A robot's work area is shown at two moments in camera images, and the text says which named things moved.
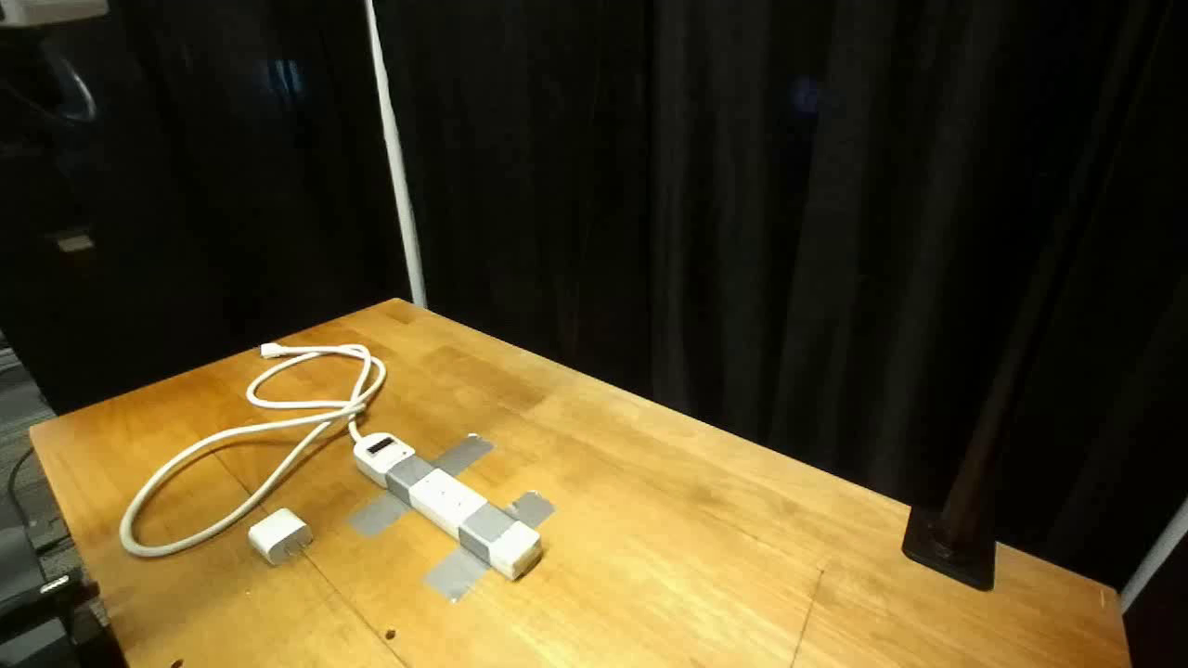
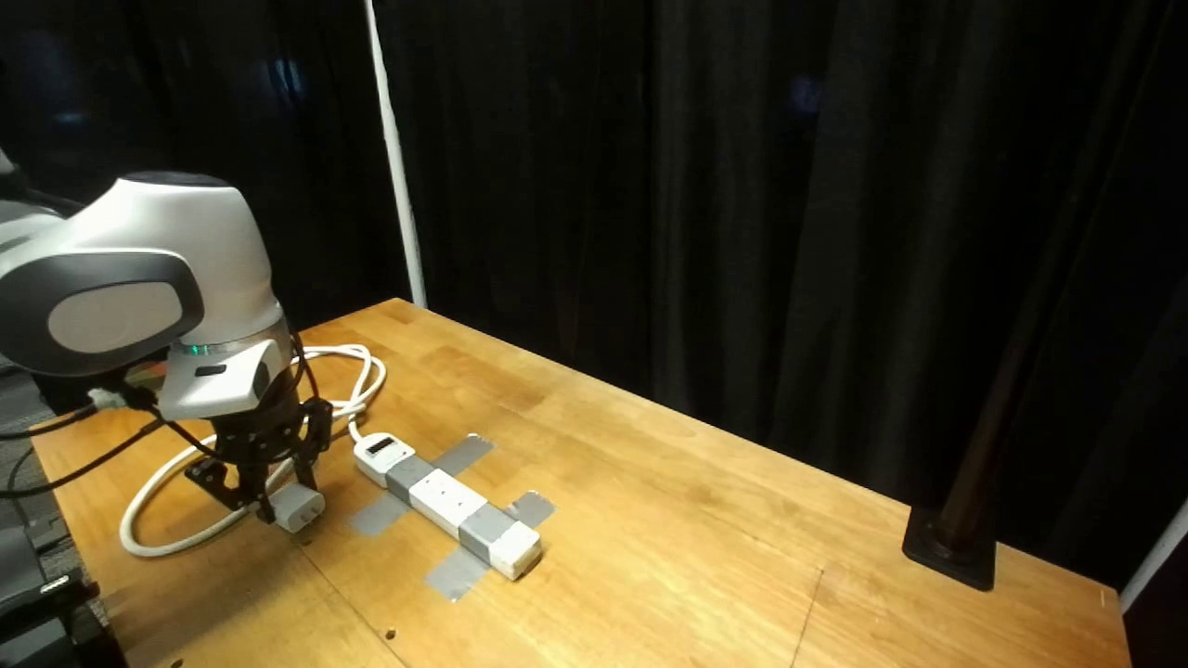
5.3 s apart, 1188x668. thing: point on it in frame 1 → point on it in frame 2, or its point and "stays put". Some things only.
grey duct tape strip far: x=449 y=456 stays put
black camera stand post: x=958 y=533 stays put
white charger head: x=279 y=537 → x=293 y=506
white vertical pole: x=398 y=152 stays put
